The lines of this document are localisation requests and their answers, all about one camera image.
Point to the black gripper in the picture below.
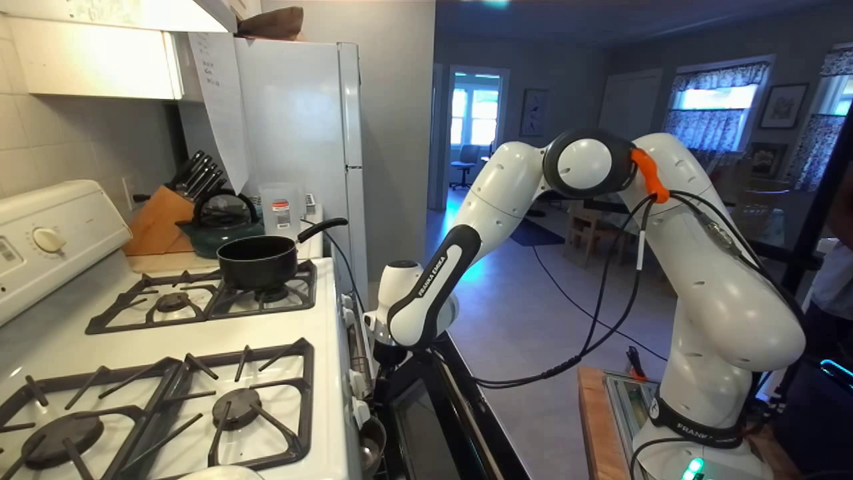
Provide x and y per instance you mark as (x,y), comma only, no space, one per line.
(400,352)

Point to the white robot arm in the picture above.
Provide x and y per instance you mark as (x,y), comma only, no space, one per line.
(736,311)

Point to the black glass oven door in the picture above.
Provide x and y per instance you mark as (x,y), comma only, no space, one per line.
(428,436)

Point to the black stove grate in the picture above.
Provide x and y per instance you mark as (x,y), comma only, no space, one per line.
(221,302)
(175,383)

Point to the white gas stove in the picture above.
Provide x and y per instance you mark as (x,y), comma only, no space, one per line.
(53,347)

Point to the black saucepan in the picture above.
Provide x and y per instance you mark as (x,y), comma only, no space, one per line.
(256,263)

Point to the dark blue floor mat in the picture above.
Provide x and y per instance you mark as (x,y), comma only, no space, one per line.
(537,234)

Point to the small jar red label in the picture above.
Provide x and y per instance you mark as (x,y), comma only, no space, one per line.
(283,214)

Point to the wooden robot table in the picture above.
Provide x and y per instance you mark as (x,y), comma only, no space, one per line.
(598,436)

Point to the wooden chair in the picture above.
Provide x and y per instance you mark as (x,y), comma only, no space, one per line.
(588,234)

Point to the dark kettle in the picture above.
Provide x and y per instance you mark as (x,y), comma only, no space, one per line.
(221,218)

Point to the white refrigerator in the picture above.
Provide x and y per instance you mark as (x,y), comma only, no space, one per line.
(303,116)

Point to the wooden knife block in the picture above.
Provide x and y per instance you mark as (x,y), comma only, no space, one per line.
(161,228)

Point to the white paper sheet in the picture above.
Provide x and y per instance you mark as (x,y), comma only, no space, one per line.
(221,108)

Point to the brown bowl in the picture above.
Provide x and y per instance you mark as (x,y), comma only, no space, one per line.
(271,24)

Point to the white control dial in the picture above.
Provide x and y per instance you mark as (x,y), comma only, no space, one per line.
(49,240)

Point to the window with lace curtain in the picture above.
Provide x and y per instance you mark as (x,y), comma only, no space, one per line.
(714,111)
(816,108)

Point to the white range hood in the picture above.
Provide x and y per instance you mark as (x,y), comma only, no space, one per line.
(89,63)

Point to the black laptop cyan lights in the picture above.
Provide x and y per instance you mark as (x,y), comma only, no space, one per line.
(826,418)

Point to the black stand pole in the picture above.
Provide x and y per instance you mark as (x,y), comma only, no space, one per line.
(822,202)

